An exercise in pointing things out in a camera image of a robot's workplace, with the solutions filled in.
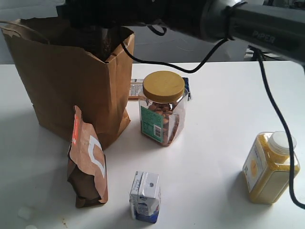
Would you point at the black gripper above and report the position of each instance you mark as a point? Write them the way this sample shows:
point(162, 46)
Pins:
point(110, 13)

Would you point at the dark can with pull tab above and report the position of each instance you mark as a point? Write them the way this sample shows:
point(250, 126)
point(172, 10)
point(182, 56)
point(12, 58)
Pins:
point(106, 40)

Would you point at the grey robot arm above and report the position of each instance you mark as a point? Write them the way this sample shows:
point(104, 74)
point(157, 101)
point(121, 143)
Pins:
point(278, 30)

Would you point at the large brown paper bag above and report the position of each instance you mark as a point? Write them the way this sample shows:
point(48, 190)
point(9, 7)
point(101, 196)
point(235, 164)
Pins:
point(60, 69)

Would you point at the flat box behind jar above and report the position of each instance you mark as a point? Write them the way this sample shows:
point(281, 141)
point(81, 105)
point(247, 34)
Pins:
point(136, 87)

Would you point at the almond jar with yellow lid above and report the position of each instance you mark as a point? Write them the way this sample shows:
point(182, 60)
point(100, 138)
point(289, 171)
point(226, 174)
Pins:
point(162, 106)

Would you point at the brown kraft coffee pouch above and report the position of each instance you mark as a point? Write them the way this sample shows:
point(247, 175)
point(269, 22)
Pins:
point(86, 170)

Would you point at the small white blue carton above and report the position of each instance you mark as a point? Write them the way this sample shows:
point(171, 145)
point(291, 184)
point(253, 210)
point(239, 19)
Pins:
point(145, 197)

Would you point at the yellow grain bottle white cap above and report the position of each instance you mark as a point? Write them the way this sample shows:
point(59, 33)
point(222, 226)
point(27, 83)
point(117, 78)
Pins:
point(266, 168)

